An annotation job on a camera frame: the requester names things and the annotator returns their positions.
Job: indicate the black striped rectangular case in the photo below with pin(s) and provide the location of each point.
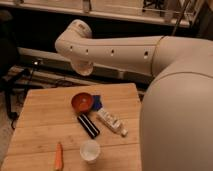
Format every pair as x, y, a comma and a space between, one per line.
89, 126

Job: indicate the metal pole stand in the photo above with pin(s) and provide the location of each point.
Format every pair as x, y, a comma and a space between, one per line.
178, 10

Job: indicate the blue cloth piece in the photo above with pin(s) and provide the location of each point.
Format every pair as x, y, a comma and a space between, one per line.
97, 105

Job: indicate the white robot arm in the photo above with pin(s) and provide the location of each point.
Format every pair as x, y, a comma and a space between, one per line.
176, 120

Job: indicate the orange carrot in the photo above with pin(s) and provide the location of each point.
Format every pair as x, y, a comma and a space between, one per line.
58, 166

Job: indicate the red ceramic bowl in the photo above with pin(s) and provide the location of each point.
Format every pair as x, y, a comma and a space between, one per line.
82, 102

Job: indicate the black office chair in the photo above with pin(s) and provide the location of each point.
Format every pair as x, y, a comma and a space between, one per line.
9, 56

